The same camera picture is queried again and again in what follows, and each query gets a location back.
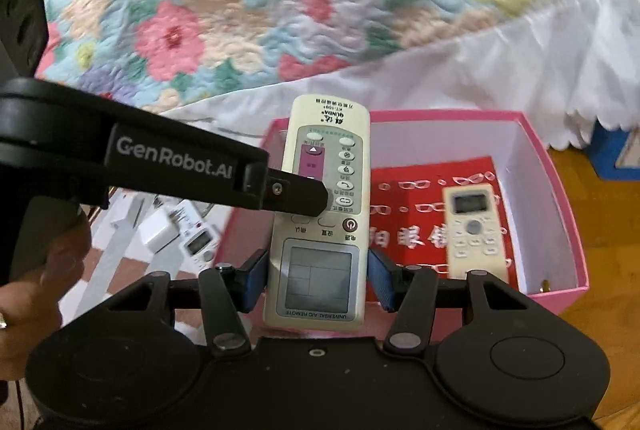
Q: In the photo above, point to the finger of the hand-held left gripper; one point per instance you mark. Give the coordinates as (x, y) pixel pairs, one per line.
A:
(300, 195)

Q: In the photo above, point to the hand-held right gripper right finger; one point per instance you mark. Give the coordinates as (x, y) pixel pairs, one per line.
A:
(380, 282)

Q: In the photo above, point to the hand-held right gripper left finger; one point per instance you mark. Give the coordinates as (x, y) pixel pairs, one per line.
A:
(256, 281)

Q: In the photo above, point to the large cream remote control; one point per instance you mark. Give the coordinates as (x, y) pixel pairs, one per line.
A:
(320, 120)

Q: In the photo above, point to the small cream remote control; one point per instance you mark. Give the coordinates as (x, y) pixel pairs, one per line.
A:
(475, 235)

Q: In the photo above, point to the pink cardboard box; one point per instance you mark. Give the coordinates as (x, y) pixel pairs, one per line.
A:
(530, 150)

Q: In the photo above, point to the person's left hand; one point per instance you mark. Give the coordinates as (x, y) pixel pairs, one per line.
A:
(30, 310)

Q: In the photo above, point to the small white device with screen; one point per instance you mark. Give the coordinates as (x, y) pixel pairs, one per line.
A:
(197, 242)

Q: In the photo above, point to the white charger adapter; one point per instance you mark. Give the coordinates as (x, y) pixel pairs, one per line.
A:
(159, 232)

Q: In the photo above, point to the red card with glasses print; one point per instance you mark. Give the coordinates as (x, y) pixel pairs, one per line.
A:
(400, 195)

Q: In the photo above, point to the floral quilt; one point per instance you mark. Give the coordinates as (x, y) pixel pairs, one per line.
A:
(225, 10)

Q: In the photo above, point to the small gold object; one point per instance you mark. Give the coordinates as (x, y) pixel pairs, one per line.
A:
(546, 286)

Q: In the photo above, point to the black object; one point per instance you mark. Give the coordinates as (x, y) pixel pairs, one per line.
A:
(20, 10)

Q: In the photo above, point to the floral quilted blanket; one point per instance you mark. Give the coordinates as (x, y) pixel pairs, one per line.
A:
(500, 70)

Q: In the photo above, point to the blue box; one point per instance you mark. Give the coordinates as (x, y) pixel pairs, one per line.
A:
(607, 155)

